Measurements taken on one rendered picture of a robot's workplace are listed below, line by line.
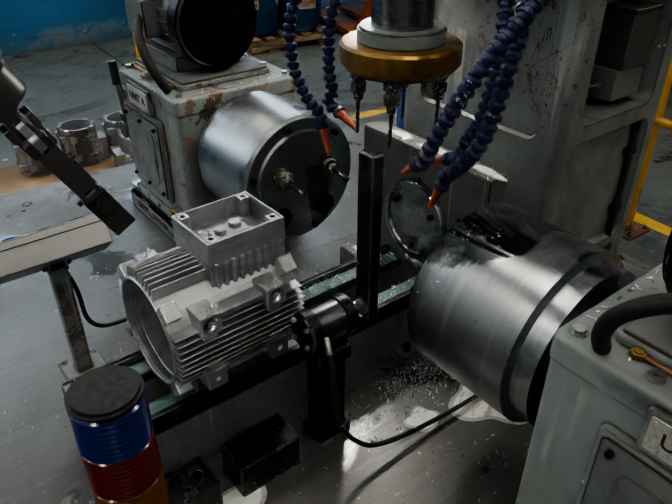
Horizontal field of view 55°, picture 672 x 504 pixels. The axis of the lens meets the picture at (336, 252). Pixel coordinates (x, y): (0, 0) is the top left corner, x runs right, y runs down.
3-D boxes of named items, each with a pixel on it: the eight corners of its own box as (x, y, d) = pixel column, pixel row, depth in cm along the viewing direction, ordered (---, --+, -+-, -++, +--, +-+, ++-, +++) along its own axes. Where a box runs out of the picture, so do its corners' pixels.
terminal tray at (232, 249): (247, 232, 99) (244, 189, 95) (287, 261, 92) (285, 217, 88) (176, 258, 93) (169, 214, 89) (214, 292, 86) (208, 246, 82)
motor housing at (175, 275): (241, 299, 110) (231, 200, 100) (308, 358, 97) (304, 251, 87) (129, 348, 99) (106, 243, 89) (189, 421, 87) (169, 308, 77)
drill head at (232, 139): (267, 165, 157) (261, 62, 143) (364, 225, 132) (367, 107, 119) (172, 194, 144) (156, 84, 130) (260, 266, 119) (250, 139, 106)
